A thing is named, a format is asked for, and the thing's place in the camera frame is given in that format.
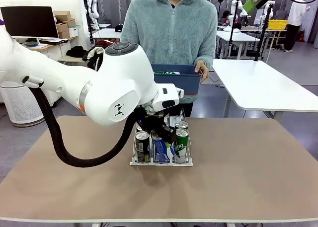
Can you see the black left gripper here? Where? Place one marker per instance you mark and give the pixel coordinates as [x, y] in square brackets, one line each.
[151, 122]

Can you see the blue beverage can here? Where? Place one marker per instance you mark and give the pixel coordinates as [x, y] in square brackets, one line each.
[160, 150]

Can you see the blue plastic bin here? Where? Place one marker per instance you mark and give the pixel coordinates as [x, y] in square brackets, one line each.
[179, 85]

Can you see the person left forearm teal sleeve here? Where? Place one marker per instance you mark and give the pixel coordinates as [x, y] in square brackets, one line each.
[207, 50]

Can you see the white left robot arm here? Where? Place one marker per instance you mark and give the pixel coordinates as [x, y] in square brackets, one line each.
[74, 88]

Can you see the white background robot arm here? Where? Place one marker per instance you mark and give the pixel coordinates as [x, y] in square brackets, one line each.
[234, 8]
[94, 8]
[269, 13]

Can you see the person left hand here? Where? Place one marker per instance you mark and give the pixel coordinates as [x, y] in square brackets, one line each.
[201, 69]

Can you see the person in black cap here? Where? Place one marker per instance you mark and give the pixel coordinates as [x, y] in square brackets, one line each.
[226, 15]

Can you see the thick black tripod stand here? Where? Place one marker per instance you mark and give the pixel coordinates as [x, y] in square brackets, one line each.
[263, 33]

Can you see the thin black light stand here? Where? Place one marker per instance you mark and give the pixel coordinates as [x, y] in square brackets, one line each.
[232, 30]

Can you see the yellow plastic crate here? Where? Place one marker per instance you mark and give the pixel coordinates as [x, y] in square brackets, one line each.
[278, 24]

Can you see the white background table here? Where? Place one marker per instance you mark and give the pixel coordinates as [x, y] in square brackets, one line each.
[238, 37]
[106, 33]

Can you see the wooden shelf unit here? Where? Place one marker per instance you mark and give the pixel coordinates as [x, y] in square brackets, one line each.
[277, 37]

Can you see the standing person white shirt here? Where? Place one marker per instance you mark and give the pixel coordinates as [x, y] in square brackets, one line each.
[296, 16]

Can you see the red fire extinguisher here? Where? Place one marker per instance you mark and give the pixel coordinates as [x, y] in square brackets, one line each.
[301, 36]

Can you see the person in teal fleece jacket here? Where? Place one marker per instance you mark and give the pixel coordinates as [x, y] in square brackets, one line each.
[171, 33]

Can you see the large white side table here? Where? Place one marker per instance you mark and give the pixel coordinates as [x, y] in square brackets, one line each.
[261, 88]

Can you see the dark white-striped jacket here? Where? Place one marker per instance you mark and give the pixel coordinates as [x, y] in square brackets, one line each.
[93, 56]

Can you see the red jacket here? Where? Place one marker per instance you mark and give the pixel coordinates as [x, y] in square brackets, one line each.
[104, 43]

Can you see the black baseball cap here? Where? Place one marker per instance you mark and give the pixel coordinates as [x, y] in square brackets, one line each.
[119, 28]

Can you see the small white rolling table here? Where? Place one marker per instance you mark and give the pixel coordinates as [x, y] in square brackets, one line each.
[72, 60]

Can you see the black hat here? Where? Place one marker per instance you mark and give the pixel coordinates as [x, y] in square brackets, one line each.
[75, 51]

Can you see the small white box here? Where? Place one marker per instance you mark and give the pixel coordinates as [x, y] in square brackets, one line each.
[73, 31]

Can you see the white cylindrical air purifier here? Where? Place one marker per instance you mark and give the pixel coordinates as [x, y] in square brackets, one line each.
[22, 107]

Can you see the medium cardboard box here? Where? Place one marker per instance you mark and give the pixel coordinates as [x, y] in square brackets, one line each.
[70, 22]

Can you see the small cardboard box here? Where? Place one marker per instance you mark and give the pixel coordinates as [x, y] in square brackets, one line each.
[62, 29]

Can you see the large cardboard box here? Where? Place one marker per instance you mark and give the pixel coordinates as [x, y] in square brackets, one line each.
[61, 14]

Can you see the green bowl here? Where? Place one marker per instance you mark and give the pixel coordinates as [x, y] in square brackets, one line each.
[31, 43]

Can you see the black computer monitor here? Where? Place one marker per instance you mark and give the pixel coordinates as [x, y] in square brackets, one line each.
[29, 21]

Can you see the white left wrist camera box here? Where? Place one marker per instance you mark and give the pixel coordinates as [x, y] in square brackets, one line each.
[169, 95]

